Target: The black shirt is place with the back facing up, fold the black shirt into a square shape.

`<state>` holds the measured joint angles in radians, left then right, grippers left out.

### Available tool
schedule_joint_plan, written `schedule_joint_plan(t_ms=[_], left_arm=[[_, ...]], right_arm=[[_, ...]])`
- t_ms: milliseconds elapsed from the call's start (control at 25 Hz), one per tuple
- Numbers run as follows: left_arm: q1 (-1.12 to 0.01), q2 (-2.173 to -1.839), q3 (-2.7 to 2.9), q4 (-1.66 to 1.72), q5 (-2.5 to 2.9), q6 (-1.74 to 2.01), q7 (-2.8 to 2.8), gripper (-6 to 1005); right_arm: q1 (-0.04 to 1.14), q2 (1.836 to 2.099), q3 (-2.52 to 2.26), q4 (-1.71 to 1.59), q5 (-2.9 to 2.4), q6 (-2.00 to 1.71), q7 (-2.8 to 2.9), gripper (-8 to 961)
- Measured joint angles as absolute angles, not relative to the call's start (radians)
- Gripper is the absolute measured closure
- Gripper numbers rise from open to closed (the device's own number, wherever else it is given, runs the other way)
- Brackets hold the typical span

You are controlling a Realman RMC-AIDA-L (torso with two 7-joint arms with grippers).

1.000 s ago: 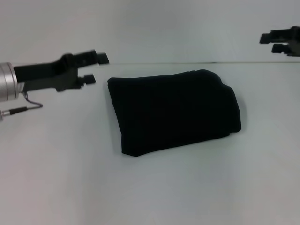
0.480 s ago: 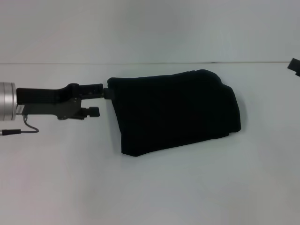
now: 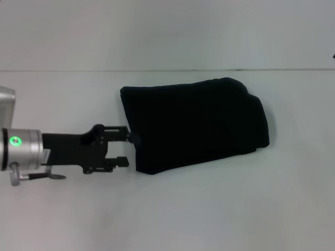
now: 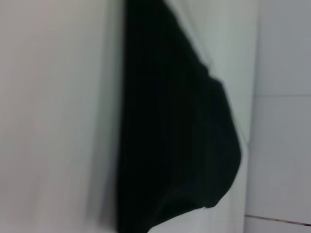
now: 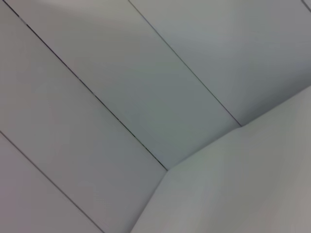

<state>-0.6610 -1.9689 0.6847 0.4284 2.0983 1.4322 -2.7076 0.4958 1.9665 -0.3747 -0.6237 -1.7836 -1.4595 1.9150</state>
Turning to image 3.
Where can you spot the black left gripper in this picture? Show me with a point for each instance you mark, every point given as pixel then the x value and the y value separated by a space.
pixel 76 149

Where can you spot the black t-shirt with white print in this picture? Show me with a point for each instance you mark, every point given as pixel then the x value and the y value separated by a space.
pixel 196 125

